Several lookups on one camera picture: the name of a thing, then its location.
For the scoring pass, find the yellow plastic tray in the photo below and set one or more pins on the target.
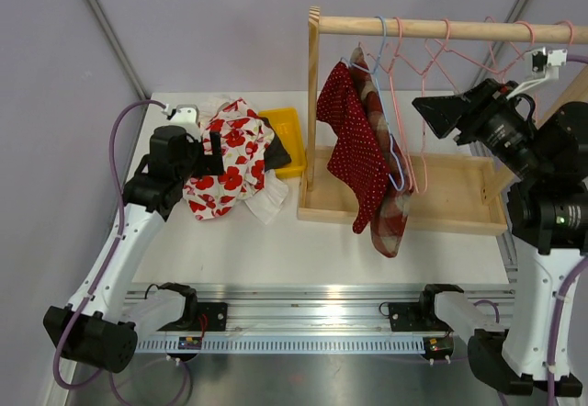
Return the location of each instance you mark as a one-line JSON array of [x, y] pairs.
[[286, 124]]

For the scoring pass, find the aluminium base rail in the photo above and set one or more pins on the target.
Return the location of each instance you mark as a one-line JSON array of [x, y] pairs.
[[307, 309]]

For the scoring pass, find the white red floral skirt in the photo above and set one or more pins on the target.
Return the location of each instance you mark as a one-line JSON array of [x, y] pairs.
[[244, 138]]

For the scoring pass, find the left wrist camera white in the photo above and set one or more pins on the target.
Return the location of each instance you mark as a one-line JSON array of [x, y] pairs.
[[185, 115]]

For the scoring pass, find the small circuit board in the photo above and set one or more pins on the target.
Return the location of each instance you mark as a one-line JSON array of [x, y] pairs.
[[189, 343]]

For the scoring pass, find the red plaid skirt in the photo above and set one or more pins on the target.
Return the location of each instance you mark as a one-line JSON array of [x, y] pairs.
[[388, 225]]

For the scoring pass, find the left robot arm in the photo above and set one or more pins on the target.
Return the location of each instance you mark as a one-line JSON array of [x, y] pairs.
[[94, 327]]

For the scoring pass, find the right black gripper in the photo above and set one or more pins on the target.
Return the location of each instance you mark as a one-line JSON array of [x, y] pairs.
[[476, 108]]

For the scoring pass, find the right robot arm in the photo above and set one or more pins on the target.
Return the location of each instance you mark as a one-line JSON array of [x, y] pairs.
[[547, 205]]

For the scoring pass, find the dark red polka dot skirt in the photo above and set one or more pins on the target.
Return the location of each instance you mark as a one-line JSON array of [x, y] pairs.
[[356, 159]]

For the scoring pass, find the pink wire hanger white skirt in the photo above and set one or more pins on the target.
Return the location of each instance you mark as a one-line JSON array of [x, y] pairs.
[[566, 39]]

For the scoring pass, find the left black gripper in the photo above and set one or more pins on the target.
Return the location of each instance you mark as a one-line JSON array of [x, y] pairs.
[[209, 164]]

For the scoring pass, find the dark grey dotted skirt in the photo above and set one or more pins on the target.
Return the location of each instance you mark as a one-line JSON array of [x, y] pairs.
[[276, 156]]

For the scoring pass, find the white slotted cable duct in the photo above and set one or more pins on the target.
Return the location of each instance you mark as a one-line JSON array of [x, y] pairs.
[[286, 345]]

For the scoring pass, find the pink wire hanger floral skirt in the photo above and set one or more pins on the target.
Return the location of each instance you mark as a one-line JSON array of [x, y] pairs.
[[423, 103]]

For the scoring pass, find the wooden clothes rack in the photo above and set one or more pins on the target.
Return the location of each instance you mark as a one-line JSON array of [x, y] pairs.
[[465, 195]]

